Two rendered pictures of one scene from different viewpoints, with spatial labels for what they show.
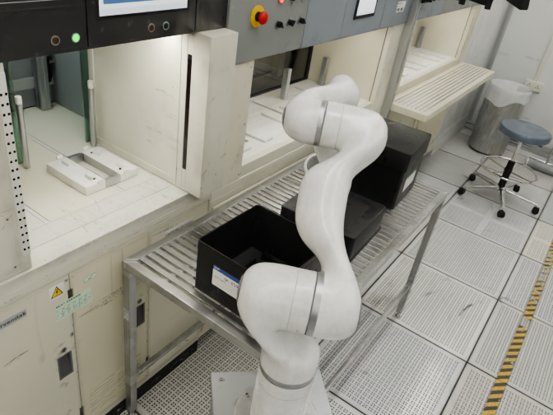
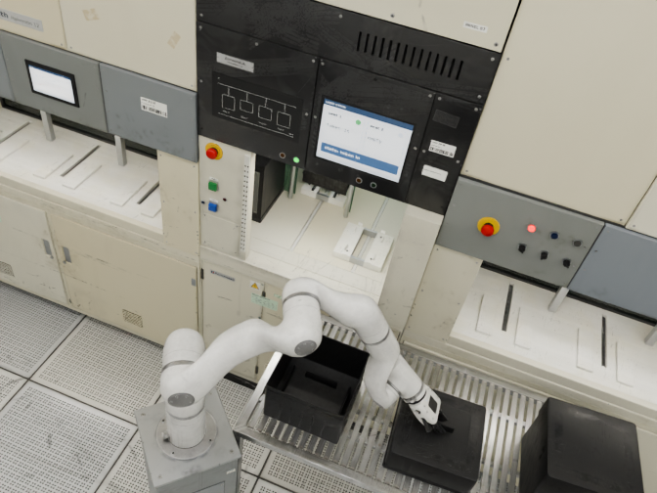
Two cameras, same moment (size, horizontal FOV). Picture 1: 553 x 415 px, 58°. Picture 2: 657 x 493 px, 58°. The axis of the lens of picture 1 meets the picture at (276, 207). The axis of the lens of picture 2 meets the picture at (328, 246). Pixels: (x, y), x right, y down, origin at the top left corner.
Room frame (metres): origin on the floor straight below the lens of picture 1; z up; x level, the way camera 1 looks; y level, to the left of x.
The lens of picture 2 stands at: (0.75, -1.08, 2.58)
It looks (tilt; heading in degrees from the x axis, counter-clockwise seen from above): 43 degrees down; 72
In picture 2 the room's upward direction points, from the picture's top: 11 degrees clockwise
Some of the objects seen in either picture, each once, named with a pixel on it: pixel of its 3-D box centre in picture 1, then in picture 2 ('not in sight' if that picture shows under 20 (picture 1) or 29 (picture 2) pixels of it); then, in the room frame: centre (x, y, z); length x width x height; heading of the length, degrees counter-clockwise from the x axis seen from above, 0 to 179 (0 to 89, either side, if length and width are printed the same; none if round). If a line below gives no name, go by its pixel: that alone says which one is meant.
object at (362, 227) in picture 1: (332, 213); (437, 433); (1.53, -0.20, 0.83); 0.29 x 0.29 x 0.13; 62
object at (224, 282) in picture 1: (262, 264); (317, 382); (1.15, 0.01, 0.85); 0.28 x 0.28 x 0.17; 59
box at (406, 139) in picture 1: (381, 160); (576, 467); (1.92, -0.40, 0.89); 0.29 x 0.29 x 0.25; 64
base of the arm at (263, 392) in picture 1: (281, 394); (186, 418); (0.71, -0.08, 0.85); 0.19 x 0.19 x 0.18
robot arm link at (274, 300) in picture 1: (281, 319); (184, 370); (0.72, -0.05, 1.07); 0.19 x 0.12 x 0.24; 86
